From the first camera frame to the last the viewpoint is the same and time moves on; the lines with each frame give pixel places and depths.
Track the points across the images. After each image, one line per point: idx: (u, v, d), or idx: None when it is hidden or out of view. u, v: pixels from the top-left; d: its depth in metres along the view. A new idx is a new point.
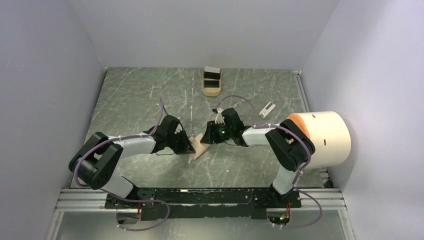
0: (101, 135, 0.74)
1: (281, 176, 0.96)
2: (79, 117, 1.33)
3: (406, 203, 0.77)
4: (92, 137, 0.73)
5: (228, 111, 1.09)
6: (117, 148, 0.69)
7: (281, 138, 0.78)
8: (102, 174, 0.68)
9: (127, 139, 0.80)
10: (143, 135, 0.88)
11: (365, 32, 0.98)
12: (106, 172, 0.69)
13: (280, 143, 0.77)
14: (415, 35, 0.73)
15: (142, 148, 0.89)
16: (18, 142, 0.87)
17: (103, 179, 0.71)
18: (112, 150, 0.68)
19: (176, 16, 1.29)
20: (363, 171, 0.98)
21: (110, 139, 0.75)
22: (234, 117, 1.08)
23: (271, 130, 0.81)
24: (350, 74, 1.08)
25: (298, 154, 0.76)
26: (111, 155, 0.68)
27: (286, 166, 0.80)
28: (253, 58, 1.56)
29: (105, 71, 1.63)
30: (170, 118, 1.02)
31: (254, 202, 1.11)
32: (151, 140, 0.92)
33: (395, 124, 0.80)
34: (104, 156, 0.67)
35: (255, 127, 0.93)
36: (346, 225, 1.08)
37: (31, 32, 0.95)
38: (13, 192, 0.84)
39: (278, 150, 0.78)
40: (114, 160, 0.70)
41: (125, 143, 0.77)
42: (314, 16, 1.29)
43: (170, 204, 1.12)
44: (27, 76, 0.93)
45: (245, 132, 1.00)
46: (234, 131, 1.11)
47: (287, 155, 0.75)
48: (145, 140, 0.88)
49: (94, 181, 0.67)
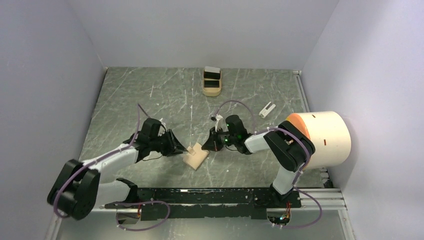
0: (75, 163, 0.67)
1: (281, 177, 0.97)
2: (79, 117, 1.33)
3: (406, 204, 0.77)
4: (65, 167, 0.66)
5: (234, 119, 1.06)
6: (94, 175, 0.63)
7: (279, 139, 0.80)
8: (84, 203, 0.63)
9: (105, 158, 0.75)
10: (122, 148, 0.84)
11: (365, 32, 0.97)
12: (88, 200, 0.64)
13: (278, 143, 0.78)
14: (416, 36, 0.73)
15: (123, 161, 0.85)
16: (19, 142, 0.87)
17: (86, 208, 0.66)
18: (90, 178, 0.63)
19: (176, 16, 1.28)
20: (363, 172, 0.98)
21: (85, 164, 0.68)
22: (239, 125, 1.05)
23: (269, 132, 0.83)
24: (350, 74, 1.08)
25: (298, 153, 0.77)
26: (89, 183, 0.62)
27: (287, 167, 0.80)
28: (253, 58, 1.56)
29: (105, 71, 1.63)
30: (151, 123, 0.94)
31: (254, 202, 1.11)
32: (133, 150, 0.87)
33: (396, 124, 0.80)
34: (82, 186, 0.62)
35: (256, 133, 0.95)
36: (346, 225, 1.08)
37: (31, 32, 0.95)
38: (14, 192, 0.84)
39: (277, 151, 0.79)
40: (94, 187, 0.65)
41: (103, 164, 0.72)
42: (314, 16, 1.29)
43: (170, 204, 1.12)
44: (27, 75, 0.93)
45: (247, 139, 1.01)
46: (237, 140, 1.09)
47: (286, 155, 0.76)
48: (126, 153, 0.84)
49: (77, 212, 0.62)
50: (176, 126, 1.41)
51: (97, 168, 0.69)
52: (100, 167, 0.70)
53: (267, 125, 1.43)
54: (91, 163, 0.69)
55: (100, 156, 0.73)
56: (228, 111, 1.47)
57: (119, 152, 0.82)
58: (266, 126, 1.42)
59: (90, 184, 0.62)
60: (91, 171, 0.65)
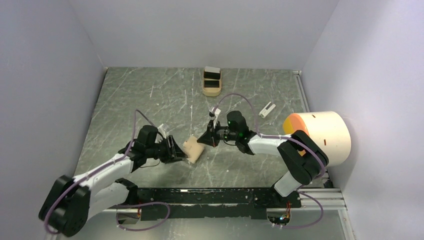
0: (66, 179, 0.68)
1: (287, 181, 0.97)
2: (79, 117, 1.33)
3: (406, 204, 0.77)
4: (56, 182, 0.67)
5: (237, 115, 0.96)
6: (85, 193, 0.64)
7: (294, 153, 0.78)
8: (74, 221, 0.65)
9: (98, 172, 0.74)
10: (115, 160, 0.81)
11: (365, 32, 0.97)
12: (78, 217, 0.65)
13: (293, 157, 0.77)
14: (416, 36, 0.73)
15: (118, 172, 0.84)
16: (18, 142, 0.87)
17: (77, 225, 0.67)
18: (80, 195, 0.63)
19: (176, 16, 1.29)
20: (363, 172, 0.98)
21: (77, 180, 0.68)
22: (242, 123, 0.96)
23: (284, 145, 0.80)
24: (350, 74, 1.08)
25: (312, 168, 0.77)
26: (79, 201, 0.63)
27: (297, 179, 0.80)
28: (253, 58, 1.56)
29: (105, 71, 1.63)
30: (147, 130, 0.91)
31: (254, 202, 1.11)
32: (128, 162, 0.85)
33: (396, 124, 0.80)
34: (71, 204, 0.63)
35: (263, 136, 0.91)
36: (346, 225, 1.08)
37: (32, 32, 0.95)
38: (13, 192, 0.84)
39: (291, 164, 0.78)
40: (84, 204, 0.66)
41: (95, 180, 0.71)
42: (314, 16, 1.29)
43: (170, 204, 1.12)
44: (27, 76, 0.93)
45: (251, 140, 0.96)
46: (239, 137, 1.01)
47: (301, 170, 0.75)
48: (120, 164, 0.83)
49: (67, 229, 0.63)
50: (176, 126, 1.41)
51: (88, 184, 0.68)
52: (91, 183, 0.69)
53: (267, 125, 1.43)
54: (82, 179, 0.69)
55: (92, 171, 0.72)
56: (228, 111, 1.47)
57: (112, 165, 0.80)
58: (266, 126, 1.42)
59: (80, 201, 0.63)
60: (82, 188, 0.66)
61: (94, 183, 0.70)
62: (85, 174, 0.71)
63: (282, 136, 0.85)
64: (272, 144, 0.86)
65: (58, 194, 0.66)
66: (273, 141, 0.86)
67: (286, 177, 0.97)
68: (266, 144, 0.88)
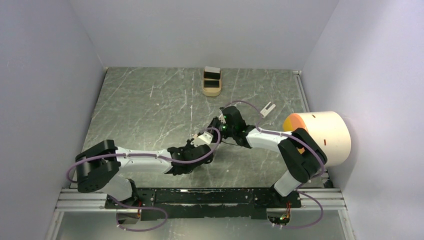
0: (110, 146, 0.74)
1: (286, 179, 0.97)
2: (79, 117, 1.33)
3: (406, 204, 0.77)
4: (101, 143, 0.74)
5: (231, 109, 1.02)
6: (111, 170, 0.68)
7: (295, 151, 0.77)
8: (92, 183, 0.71)
9: (137, 156, 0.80)
10: (158, 156, 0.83)
11: (365, 32, 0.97)
12: (96, 182, 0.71)
13: (294, 156, 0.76)
14: (416, 35, 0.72)
15: (155, 167, 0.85)
16: (17, 141, 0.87)
17: (92, 187, 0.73)
18: (106, 170, 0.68)
19: (176, 16, 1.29)
20: (363, 171, 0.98)
21: (116, 153, 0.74)
22: (236, 116, 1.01)
23: (284, 143, 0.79)
24: (350, 74, 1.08)
25: (311, 166, 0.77)
26: (104, 173, 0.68)
27: (296, 176, 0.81)
28: (253, 58, 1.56)
29: (105, 71, 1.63)
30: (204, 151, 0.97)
31: (254, 202, 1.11)
32: (167, 164, 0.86)
33: (396, 124, 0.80)
34: (97, 171, 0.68)
35: (262, 131, 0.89)
36: (346, 225, 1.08)
37: (32, 32, 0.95)
38: (13, 191, 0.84)
39: (291, 161, 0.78)
40: (107, 176, 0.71)
41: (129, 162, 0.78)
42: (314, 17, 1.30)
43: (170, 204, 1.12)
44: (27, 76, 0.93)
45: (249, 134, 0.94)
46: (236, 132, 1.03)
47: (301, 168, 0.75)
48: (160, 162, 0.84)
49: (82, 186, 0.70)
50: (176, 126, 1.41)
51: (121, 162, 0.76)
52: (124, 163, 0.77)
53: (267, 125, 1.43)
54: (122, 155, 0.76)
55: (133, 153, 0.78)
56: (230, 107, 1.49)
57: (154, 157, 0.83)
58: (266, 126, 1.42)
59: (104, 173, 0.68)
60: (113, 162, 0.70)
61: (126, 165, 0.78)
62: (125, 152, 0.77)
63: (283, 133, 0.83)
64: (271, 141, 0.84)
65: (96, 153, 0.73)
66: (273, 137, 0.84)
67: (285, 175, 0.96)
68: (266, 140, 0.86)
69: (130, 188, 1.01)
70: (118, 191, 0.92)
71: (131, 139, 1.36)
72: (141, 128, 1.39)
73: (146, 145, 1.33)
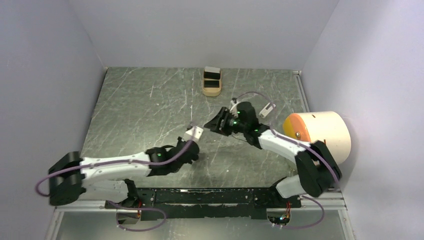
0: (75, 157, 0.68)
1: (291, 185, 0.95)
2: (79, 117, 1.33)
3: (405, 204, 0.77)
4: (66, 155, 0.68)
5: (247, 106, 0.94)
6: (74, 183, 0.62)
7: (312, 164, 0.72)
8: (62, 197, 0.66)
9: (107, 165, 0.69)
10: (132, 160, 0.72)
11: (365, 32, 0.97)
12: (67, 195, 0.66)
13: (311, 169, 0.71)
14: (416, 35, 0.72)
15: (132, 173, 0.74)
16: (18, 142, 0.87)
17: (66, 200, 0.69)
18: (70, 183, 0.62)
19: (176, 16, 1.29)
20: (363, 172, 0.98)
21: (82, 165, 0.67)
22: (251, 113, 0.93)
23: (302, 155, 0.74)
24: (350, 74, 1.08)
25: (325, 182, 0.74)
26: (68, 186, 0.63)
27: (306, 189, 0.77)
28: (253, 58, 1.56)
29: (105, 71, 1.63)
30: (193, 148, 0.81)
31: (254, 202, 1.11)
32: (144, 168, 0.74)
33: (396, 124, 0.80)
34: (62, 186, 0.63)
35: (278, 136, 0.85)
36: (346, 225, 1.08)
37: (31, 32, 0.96)
38: (13, 191, 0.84)
39: (305, 174, 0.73)
40: (74, 190, 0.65)
41: (96, 172, 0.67)
42: (314, 17, 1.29)
43: (170, 204, 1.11)
44: (27, 76, 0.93)
45: (262, 135, 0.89)
46: (248, 130, 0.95)
47: (315, 182, 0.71)
48: (135, 167, 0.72)
49: (54, 200, 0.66)
50: (176, 126, 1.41)
51: (86, 174, 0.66)
52: (90, 174, 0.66)
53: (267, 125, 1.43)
54: (87, 166, 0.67)
55: (100, 162, 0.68)
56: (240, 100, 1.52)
57: (127, 163, 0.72)
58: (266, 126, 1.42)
59: (69, 187, 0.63)
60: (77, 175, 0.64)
61: (94, 176, 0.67)
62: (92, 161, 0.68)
63: (301, 143, 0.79)
64: (287, 148, 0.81)
65: (63, 166, 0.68)
66: (289, 146, 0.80)
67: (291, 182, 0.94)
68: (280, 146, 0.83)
69: (126, 188, 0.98)
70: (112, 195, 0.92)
71: (131, 139, 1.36)
72: (141, 128, 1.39)
73: (146, 145, 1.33)
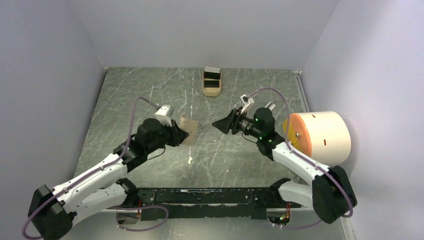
0: (46, 191, 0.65)
1: (295, 194, 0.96)
2: (80, 117, 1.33)
3: (404, 205, 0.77)
4: (35, 193, 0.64)
5: (266, 114, 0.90)
6: (59, 211, 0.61)
7: (329, 192, 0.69)
8: (55, 231, 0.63)
9: (80, 182, 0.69)
10: (103, 166, 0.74)
11: (366, 32, 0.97)
12: (61, 227, 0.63)
13: (327, 196, 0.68)
14: (416, 36, 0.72)
15: (108, 178, 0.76)
16: (18, 142, 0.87)
17: (62, 232, 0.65)
18: (54, 213, 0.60)
19: (176, 15, 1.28)
20: (363, 172, 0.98)
21: (55, 194, 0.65)
22: (270, 125, 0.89)
23: (319, 179, 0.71)
24: (350, 74, 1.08)
25: (340, 210, 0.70)
26: (54, 217, 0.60)
27: (318, 213, 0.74)
28: (253, 58, 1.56)
29: (105, 71, 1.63)
30: (146, 129, 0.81)
31: (254, 202, 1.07)
32: (118, 167, 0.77)
33: (396, 125, 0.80)
34: (47, 221, 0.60)
35: (294, 152, 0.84)
36: (346, 225, 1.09)
37: (31, 32, 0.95)
38: (14, 191, 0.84)
39: (320, 199, 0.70)
40: (63, 219, 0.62)
41: (74, 192, 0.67)
42: (315, 16, 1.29)
43: (169, 204, 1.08)
44: (27, 76, 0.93)
45: (277, 148, 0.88)
46: (262, 140, 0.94)
47: (329, 209, 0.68)
48: (109, 170, 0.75)
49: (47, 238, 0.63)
50: None
51: (64, 199, 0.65)
52: (69, 197, 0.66)
53: None
54: (60, 193, 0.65)
55: (71, 183, 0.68)
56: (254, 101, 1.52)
57: (100, 171, 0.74)
58: None
59: (56, 218, 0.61)
60: (57, 204, 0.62)
61: (74, 196, 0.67)
62: (65, 186, 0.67)
63: (319, 167, 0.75)
64: (303, 168, 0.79)
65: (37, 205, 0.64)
66: (306, 167, 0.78)
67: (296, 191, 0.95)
68: (296, 165, 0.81)
69: (120, 188, 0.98)
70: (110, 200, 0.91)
71: None
72: None
73: None
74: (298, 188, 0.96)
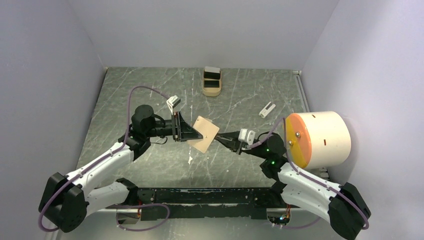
0: (60, 177, 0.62)
1: (299, 202, 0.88)
2: (80, 117, 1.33)
3: (405, 205, 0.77)
4: (49, 181, 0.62)
5: (280, 145, 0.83)
6: (78, 193, 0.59)
7: (345, 210, 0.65)
8: (72, 217, 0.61)
9: (92, 168, 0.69)
10: (113, 151, 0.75)
11: (365, 32, 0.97)
12: (76, 213, 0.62)
13: (344, 215, 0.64)
14: (416, 35, 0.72)
15: (117, 164, 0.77)
16: (18, 141, 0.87)
17: (76, 219, 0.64)
18: (72, 196, 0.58)
19: (176, 15, 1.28)
20: (363, 172, 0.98)
21: (71, 179, 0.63)
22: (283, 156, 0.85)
23: (334, 202, 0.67)
24: (351, 74, 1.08)
25: (357, 224, 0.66)
26: (72, 201, 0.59)
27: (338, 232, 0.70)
28: (253, 58, 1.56)
29: (105, 71, 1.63)
30: (140, 118, 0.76)
31: (254, 202, 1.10)
32: (127, 152, 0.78)
33: (397, 124, 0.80)
34: (65, 205, 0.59)
35: (301, 173, 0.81)
36: None
37: (31, 32, 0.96)
38: (13, 191, 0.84)
39: (338, 220, 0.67)
40: (79, 203, 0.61)
41: (89, 177, 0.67)
42: (314, 17, 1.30)
43: (170, 204, 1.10)
44: (27, 76, 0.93)
45: (282, 171, 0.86)
46: (269, 166, 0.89)
47: (349, 229, 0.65)
48: (118, 156, 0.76)
49: (64, 226, 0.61)
50: None
51: (80, 183, 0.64)
52: (84, 182, 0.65)
53: (267, 125, 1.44)
54: (75, 177, 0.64)
55: (86, 168, 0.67)
56: (254, 101, 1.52)
57: (110, 156, 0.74)
58: (266, 126, 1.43)
59: (74, 200, 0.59)
60: (75, 187, 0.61)
61: (89, 181, 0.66)
62: (79, 172, 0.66)
63: (331, 187, 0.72)
64: (314, 190, 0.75)
65: (50, 193, 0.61)
66: (317, 188, 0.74)
67: (299, 200, 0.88)
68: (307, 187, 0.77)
69: (122, 185, 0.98)
70: (114, 198, 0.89)
71: None
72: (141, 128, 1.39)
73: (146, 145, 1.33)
74: (302, 196, 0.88)
